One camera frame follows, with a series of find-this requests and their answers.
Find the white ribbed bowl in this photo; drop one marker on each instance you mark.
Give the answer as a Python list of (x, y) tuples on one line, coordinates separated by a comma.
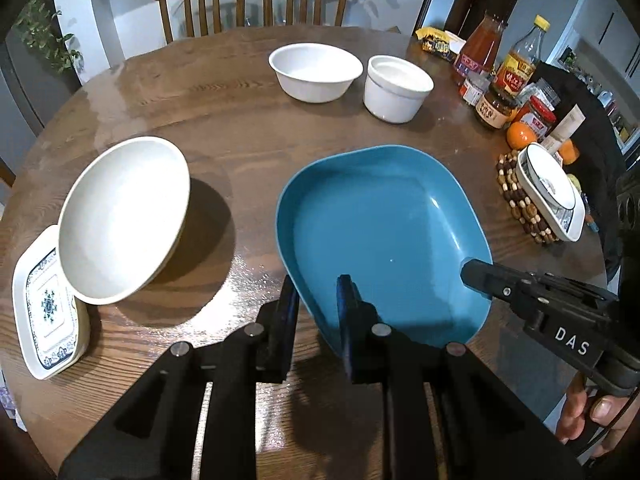
[(314, 73)]

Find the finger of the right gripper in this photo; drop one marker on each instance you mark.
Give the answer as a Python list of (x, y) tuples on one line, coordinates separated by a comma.
[(493, 280)]

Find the orange fruit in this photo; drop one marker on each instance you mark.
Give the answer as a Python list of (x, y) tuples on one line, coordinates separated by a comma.
[(519, 135)]

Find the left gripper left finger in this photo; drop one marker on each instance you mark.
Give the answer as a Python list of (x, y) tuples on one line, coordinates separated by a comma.
[(279, 319)]

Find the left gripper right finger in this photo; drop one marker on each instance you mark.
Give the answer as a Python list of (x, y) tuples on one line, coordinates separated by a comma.
[(362, 350)]

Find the red juice bottle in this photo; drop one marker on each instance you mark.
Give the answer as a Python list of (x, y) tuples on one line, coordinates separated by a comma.
[(479, 53)]

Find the yellow snack bag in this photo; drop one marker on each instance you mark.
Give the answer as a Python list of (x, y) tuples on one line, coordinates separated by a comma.
[(443, 44)]

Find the brown sauce jar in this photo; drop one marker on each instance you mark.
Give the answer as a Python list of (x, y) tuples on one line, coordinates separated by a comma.
[(494, 108)]

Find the wooden bead trivet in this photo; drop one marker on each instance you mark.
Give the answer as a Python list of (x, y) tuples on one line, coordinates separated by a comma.
[(521, 207)]

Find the red lid jar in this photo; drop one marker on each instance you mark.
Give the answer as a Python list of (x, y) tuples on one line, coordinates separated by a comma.
[(537, 116)]

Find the blue square plate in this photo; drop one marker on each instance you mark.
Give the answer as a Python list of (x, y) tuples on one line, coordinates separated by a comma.
[(399, 224)]

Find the small blue-patterned square plate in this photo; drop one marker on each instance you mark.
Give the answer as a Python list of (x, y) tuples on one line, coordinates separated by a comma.
[(52, 325)]

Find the patterned dish on trivet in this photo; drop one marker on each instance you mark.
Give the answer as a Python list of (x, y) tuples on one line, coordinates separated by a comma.
[(552, 192)]

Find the hanging green plant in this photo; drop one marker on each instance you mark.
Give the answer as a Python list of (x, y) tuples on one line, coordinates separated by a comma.
[(38, 26)]

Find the wide white bowl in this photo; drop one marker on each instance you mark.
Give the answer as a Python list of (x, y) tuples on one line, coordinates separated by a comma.
[(122, 219)]

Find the person's right hand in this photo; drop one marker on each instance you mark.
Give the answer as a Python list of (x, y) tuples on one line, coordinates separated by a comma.
[(577, 409)]

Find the yellow cap sauce bottle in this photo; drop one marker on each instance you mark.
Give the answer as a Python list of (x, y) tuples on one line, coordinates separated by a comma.
[(522, 59)]

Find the tall white bowl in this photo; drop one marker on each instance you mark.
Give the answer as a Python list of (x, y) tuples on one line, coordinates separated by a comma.
[(395, 89)]

